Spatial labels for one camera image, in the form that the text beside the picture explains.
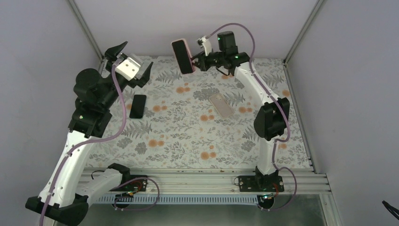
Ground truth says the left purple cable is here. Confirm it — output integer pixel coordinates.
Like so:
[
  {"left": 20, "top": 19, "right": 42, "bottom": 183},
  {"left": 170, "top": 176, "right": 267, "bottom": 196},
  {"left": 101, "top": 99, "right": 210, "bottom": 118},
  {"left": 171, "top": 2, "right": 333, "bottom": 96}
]
[{"left": 39, "top": 61, "right": 160, "bottom": 226}]

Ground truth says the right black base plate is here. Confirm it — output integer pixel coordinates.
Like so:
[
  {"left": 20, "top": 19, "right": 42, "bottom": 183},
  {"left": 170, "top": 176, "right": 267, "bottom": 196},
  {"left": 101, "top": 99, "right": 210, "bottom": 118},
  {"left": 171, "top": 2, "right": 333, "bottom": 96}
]
[{"left": 238, "top": 172, "right": 285, "bottom": 192}]

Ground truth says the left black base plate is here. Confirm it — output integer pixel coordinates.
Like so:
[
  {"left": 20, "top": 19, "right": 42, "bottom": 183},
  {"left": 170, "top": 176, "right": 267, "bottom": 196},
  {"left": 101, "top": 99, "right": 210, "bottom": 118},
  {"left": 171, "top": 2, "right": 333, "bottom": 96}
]
[{"left": 111, "top": 175, "right": 148, "bottom": 192}]

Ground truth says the black phone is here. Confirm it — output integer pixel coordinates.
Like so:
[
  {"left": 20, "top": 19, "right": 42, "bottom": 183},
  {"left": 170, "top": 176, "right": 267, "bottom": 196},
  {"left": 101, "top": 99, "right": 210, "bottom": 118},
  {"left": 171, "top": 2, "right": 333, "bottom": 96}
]
[{"left": 129, "top": 95, "right": 147, "bottom": 119}]

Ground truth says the black object at corner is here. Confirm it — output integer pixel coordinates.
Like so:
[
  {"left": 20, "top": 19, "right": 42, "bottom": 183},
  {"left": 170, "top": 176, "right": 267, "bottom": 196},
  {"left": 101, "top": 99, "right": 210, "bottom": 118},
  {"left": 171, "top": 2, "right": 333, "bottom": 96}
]
[{"left": 382, "top": 200, "right": 399, "bottom": 220}]

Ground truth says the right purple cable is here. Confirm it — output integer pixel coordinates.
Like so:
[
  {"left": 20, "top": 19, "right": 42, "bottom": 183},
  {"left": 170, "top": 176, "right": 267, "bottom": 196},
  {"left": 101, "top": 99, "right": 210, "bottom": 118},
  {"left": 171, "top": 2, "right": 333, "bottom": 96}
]
[{"left": 206, "top": 23, "right": 297, "bottom": 211}]

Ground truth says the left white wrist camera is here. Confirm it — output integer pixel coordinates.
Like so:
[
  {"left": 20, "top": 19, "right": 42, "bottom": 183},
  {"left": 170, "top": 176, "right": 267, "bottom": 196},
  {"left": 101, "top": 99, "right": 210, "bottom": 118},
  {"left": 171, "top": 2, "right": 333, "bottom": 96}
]
[{"left": 115, "top": 54, "right": 143, "bottom": 81}]

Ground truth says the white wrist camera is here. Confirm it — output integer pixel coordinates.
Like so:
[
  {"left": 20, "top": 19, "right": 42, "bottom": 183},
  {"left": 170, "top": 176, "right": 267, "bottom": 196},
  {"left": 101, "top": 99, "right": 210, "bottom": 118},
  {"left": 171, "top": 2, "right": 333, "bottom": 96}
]
[
  {"left": 115, "top": 54, "right": 143, "bottom": 81},
  {"left": 197, "top": 36, "right": 213, "bottom": 57}
]

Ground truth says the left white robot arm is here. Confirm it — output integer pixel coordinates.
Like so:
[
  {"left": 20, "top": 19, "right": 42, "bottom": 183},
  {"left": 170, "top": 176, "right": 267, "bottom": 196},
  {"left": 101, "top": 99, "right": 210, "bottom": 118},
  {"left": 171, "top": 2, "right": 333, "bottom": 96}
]
[{"left": 25, "top": 42, "right": 151, "bottom": 226}]

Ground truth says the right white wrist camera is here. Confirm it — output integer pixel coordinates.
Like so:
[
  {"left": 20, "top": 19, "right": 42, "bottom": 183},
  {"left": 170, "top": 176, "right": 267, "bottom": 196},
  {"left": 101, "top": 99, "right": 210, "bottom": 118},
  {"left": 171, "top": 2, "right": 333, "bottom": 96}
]
[{"left": 197, "top": 36, "right": 213, "bottom": 57}]

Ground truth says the purple cable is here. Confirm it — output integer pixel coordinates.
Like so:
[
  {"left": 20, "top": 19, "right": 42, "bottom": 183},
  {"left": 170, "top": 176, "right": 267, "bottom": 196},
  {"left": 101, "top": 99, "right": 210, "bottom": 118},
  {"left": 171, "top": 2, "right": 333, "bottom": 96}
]
[
  {"left": 206, "top": 23, "right": 297, "bottom": 211},
  {"left": 39, "top": 61, "right": 160, "bottom": 226}
]

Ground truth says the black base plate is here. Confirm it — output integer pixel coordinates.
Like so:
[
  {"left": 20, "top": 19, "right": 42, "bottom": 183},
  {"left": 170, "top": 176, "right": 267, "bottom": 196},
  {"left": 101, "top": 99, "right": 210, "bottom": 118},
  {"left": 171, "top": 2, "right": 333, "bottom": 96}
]
[
  {"left": 111, "top": 175, "right": 148, "bottom": 192},
  {"left": 238, "top": 172, "right": 285, "bottom": 192}
]

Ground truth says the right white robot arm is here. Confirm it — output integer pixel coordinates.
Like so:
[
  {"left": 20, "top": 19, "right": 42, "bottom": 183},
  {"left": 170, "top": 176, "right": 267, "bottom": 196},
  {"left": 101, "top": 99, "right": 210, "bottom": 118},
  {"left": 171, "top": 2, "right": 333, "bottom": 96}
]
[{"left": 192, "top": 31, "right": 290, "bottom": 192}]

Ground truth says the beige phone case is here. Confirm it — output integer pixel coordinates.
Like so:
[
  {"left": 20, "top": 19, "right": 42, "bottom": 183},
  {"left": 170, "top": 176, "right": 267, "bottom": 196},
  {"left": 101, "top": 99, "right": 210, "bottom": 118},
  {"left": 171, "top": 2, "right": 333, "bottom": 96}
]
[{"left": 209, "top": 93, "right": 234, "bottom": 118}]

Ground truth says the aluminium rail frame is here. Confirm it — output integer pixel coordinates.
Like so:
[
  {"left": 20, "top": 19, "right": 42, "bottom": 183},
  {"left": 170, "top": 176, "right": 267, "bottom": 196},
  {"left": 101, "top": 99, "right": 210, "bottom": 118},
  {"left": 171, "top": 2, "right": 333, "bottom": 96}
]
[{"left": 37, "top": 168, "right": 343, "bottom": 226}]

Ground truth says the floral patterned mat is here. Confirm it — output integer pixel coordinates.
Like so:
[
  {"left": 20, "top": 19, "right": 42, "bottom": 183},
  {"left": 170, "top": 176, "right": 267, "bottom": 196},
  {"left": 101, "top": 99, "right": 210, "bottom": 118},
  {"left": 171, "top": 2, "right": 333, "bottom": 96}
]
[{"left": 84, "top": 55, "right": 313, "bottom": 170}]

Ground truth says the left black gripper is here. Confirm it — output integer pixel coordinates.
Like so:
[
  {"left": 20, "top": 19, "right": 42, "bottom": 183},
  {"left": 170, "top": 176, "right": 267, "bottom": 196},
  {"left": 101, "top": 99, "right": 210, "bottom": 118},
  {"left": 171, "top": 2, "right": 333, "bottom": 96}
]
[{"left": 101, "top": 42, "right": 152, "bottom": 110}]

